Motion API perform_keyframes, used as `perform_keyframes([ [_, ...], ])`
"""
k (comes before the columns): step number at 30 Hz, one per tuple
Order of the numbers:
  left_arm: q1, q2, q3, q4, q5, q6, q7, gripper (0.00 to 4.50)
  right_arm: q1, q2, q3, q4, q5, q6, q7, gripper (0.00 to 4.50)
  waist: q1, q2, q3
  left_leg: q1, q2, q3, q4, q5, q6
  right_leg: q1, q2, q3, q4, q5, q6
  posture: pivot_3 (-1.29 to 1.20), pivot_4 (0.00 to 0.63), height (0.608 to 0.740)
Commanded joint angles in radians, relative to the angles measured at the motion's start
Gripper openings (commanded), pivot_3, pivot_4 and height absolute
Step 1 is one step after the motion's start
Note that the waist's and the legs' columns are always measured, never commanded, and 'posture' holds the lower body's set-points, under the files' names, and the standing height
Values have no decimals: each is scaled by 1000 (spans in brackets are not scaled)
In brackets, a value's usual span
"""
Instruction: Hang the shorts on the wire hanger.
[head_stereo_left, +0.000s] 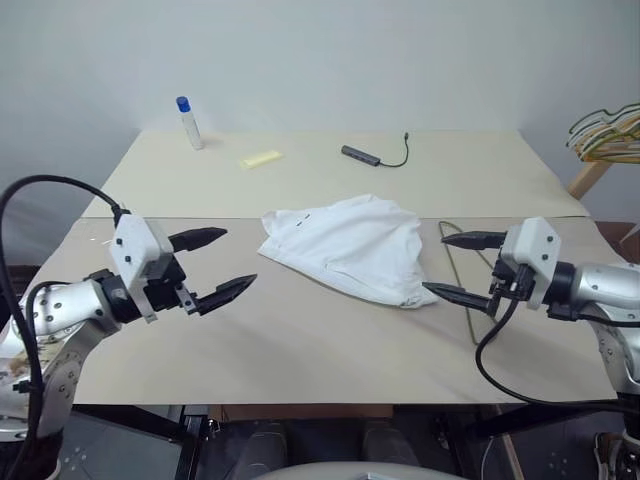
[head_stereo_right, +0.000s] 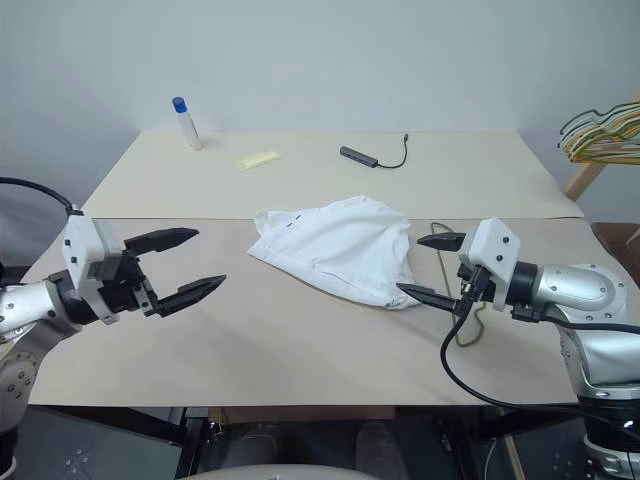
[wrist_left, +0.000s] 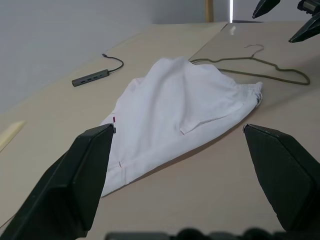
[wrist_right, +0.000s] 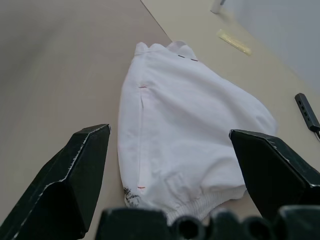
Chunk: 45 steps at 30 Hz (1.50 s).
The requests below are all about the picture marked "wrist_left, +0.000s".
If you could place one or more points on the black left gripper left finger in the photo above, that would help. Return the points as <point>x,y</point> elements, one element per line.
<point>55,190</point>

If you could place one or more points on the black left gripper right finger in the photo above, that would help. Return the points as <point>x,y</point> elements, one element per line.
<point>290,180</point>

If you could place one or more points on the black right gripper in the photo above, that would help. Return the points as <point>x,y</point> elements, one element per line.
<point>311,5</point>

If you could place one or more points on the white cloth garment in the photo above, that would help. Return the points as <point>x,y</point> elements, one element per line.
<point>175,100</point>

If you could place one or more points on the pale flat strip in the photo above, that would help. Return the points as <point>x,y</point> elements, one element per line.
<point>12,132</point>

